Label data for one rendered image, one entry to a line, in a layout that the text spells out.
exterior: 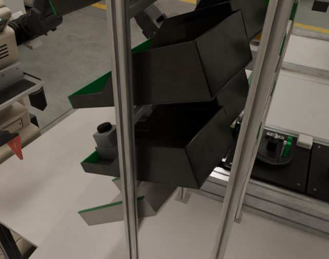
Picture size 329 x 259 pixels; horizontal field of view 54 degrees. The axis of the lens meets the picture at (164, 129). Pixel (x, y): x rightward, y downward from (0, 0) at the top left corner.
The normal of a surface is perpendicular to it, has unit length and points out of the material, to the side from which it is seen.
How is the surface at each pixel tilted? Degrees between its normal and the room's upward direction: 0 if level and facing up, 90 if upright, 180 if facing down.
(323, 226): 90
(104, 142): 90
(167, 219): 0
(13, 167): 0
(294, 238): 0
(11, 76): 90
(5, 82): 90
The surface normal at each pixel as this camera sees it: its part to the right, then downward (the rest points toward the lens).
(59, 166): 0.03, -0.77
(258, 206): -0.40, 0.58
